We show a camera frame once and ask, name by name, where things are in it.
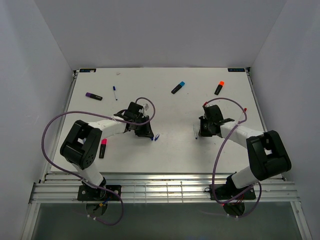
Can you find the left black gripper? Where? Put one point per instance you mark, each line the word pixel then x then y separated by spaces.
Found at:
pixel 147 132

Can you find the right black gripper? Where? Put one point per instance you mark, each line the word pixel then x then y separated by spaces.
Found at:
pixel 202 132

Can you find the white pen blue end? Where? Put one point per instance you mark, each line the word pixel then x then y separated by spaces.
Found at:
pixel 195 132

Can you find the white pen red end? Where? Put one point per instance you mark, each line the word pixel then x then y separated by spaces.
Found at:
pixel 244 111

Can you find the orange capped black highlighter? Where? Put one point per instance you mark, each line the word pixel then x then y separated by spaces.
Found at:
pixel 219 88

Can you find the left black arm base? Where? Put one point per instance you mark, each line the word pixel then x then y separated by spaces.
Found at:
pixel 87 193

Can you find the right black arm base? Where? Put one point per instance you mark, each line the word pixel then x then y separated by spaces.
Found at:
pixel 222 193

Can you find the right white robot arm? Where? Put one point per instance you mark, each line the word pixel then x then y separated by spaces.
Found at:
pixel 267 154

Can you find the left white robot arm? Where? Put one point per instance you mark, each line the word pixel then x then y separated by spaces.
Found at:
pixel 83 141

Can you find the small blue capped pen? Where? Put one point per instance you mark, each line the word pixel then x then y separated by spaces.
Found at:
pixel 115 93

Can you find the pink capped black highlighter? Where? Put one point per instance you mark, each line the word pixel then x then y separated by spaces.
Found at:
pixel 102 149

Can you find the blue capped black highlighter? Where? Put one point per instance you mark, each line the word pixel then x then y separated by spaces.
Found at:
pixel 178 87

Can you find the right blue corner label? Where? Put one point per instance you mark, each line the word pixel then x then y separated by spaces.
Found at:
pixel 236 70

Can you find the blue corner label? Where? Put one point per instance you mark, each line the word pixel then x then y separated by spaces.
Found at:
pixel 236 70
pixel 87 70

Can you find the purple capped black highlighter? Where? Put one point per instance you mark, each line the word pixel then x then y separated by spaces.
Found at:
pixel 94 96

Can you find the left blue corner label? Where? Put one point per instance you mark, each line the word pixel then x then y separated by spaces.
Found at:
pixel 87 70

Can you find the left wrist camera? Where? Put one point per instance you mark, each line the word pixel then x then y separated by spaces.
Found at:
pixel 145 106

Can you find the aluminium frame rail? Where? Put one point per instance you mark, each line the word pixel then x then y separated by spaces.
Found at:
pixel 156 188

